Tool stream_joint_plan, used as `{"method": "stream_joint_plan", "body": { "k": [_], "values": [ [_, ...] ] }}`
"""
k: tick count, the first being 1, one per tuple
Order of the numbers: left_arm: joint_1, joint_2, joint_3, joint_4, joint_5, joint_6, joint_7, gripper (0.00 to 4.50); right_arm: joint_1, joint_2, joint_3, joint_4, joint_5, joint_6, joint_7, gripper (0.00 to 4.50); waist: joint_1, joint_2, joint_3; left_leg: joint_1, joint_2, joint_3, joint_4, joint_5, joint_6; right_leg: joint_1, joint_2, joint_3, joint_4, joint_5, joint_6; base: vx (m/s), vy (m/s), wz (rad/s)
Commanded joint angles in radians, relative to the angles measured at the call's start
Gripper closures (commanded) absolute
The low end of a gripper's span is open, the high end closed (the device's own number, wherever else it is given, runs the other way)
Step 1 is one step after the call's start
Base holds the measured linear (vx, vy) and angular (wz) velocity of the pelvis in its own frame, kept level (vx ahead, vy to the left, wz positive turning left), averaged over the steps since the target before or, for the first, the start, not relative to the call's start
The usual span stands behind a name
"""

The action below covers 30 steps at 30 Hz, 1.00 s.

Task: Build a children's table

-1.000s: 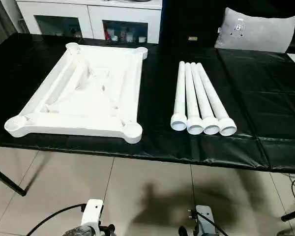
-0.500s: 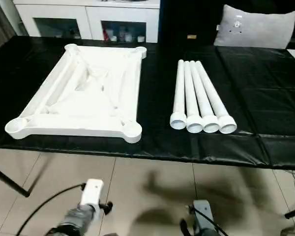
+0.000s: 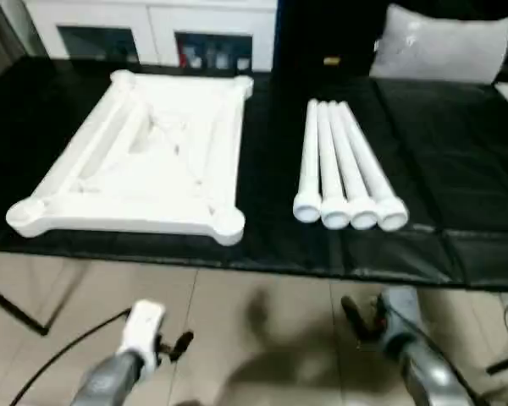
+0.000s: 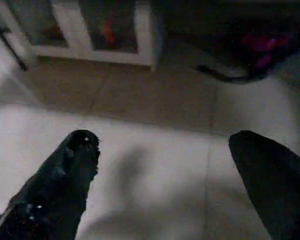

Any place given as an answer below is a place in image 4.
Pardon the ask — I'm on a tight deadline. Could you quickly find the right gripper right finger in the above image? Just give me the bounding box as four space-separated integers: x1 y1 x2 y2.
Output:
228 130 300 240

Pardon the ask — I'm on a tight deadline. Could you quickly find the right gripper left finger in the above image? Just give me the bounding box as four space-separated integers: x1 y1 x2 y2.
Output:
0 129 101 240

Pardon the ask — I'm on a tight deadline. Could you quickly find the pink object on floor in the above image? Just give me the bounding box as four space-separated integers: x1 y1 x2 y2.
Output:
241 32 287 69

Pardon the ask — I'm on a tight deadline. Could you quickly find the white glass-door cabinet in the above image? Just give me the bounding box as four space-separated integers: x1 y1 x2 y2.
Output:
0 0 164 71

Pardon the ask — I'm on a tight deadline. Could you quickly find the black metal frame leg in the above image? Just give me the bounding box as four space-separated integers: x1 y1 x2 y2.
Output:
0 15 29 71

